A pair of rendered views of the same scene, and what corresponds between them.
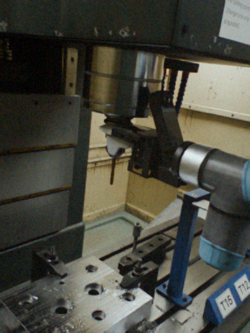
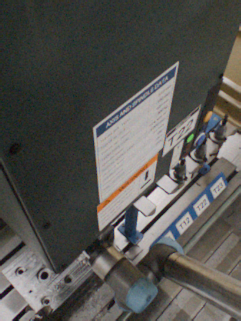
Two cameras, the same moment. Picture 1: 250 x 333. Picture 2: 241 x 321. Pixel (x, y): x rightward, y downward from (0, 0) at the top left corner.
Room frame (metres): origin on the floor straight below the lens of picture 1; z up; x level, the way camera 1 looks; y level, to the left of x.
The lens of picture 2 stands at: (0.29, -0.16, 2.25)
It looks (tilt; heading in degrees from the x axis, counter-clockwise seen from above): 58 degrees down; 2
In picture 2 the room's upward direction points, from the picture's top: straight up
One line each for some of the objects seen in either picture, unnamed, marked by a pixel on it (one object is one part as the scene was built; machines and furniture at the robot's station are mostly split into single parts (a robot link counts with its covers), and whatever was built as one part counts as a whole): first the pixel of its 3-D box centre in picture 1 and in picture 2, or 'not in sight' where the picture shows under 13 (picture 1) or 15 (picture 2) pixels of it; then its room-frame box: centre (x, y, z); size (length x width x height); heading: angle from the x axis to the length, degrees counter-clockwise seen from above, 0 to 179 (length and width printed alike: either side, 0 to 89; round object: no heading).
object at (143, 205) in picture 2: (209, 207); (145, 206); (0.80, -0.23, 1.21); 0.07 x 0.05 x 0.01; 48
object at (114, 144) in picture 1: (113, 141); not in sight; (0.66, 0.03, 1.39); 0.09 x 0.03 x 0.06; 62
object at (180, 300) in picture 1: (181, 252); (131, 217); (0.84, -0.19, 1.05); 0.10 x 0.05 x 0.30; 48
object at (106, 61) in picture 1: (122, 81); not in sight; (0.70, 0.03, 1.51); 0.16 x 0.16 x 0.12
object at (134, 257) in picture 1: (144, 256); not in sight; (0.97, -0.10, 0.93); 0.26 x 0.05 x 0.06; 143
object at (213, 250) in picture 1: (230, 231); (133, 289); (0.53, -0.19, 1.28); 0.11 x 0.08 x 0.11; 139
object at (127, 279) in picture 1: (138, 282); (98, 239); (0.77, -0.07, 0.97); 0.13 x 0.03 x 0.15; 138
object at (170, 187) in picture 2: not in sight; (168, 185); (0.88, -0.30, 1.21); 0.07 x 0.05 x 0.01; 48
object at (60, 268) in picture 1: (49, 269); not in sight; (0.79, 0.17, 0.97); 0.13 x 0.03 x 0.15; 48
